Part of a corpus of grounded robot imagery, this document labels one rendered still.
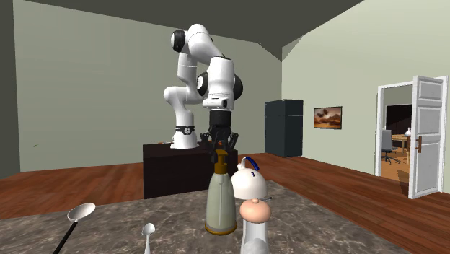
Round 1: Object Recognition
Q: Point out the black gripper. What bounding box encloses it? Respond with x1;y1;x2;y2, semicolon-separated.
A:
200;109;240;157

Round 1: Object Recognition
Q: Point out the dark robot stand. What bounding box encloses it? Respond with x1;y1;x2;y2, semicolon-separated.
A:
142;140;239;200

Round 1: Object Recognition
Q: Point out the grey-green bottle with brown pump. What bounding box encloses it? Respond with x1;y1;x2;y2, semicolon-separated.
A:
205;149;238;236

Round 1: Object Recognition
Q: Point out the dark fridge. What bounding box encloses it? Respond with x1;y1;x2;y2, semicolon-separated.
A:
264;99;304;158

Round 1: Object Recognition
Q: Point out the white bottle with peach cap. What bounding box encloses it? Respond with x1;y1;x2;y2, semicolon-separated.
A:
239;198;272;254

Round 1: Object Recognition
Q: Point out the small silver spoon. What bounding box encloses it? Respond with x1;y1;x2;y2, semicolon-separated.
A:
141;222;156;254

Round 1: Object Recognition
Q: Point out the grey office chair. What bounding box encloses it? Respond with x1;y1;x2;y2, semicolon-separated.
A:
381;129;400;165

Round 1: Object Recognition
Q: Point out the wooden table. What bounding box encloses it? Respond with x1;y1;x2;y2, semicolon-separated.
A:
391;133;413;156

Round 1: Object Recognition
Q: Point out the white panelled door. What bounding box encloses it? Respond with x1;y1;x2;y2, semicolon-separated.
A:
408;75;449;200

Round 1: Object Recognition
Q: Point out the white kettle with blue handle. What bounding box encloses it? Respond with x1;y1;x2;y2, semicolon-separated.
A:
230;156;273;203

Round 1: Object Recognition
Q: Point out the framed brown wall picture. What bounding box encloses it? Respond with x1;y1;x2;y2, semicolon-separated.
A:
313;106;343;130

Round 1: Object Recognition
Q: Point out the silver ladle with black handle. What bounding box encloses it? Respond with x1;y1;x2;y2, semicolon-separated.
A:
52;202;97;254

